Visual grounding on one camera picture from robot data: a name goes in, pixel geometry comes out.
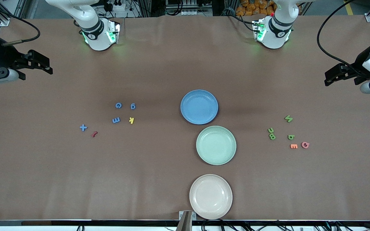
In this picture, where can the green foam letter B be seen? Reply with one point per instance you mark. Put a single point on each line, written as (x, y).
(272, 137)

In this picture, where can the black table edge rail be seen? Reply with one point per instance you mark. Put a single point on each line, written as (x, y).
(268, 222)

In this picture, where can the beige pink plate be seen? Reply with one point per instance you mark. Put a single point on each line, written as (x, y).
(210, 196)

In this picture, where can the black electronics rack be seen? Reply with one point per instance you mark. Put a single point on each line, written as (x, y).
(188, 9)

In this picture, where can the red foam letter G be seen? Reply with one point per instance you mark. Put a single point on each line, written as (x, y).
(302, 145)

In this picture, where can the white power strip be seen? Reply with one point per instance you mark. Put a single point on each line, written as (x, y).
(119, 5)

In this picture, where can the blue foam lowercase g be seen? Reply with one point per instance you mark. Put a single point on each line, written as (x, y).
(133, 106)

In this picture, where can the blue plate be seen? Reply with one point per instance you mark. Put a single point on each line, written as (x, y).
(199, 107)

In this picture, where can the green foam letter N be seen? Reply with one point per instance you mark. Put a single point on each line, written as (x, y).
(288, 118)

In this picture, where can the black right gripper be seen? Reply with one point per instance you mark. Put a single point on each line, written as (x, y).
(4, 57)

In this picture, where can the red foam letter r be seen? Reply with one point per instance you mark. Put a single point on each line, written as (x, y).
(94, 134)

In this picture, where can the green foam lowercase b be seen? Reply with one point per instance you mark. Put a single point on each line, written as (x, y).
(291, 137)

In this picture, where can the orange packaged goods pile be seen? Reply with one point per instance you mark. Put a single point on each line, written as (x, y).
(252, 8)

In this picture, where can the light green plate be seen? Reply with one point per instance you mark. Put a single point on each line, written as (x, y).
(216, 145)

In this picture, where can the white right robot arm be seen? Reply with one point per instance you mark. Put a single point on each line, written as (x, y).
(95, 32)

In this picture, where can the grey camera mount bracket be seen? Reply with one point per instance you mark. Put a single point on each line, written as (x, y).
(186, 221)

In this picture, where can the brown table cover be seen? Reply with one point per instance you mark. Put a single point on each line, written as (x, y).
(43, 176)

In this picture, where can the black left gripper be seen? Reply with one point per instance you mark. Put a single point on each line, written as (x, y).
(357, 68)

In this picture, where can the blue foam plus sign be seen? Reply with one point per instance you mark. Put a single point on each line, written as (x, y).
(83, 128)

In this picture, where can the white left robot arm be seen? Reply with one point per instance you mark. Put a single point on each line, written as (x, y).
(278, 32)

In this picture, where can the blue foam letter E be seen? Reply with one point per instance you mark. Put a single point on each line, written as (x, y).
(116, 120)

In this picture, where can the blue foam letter G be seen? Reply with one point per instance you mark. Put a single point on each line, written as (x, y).
(115, 105)

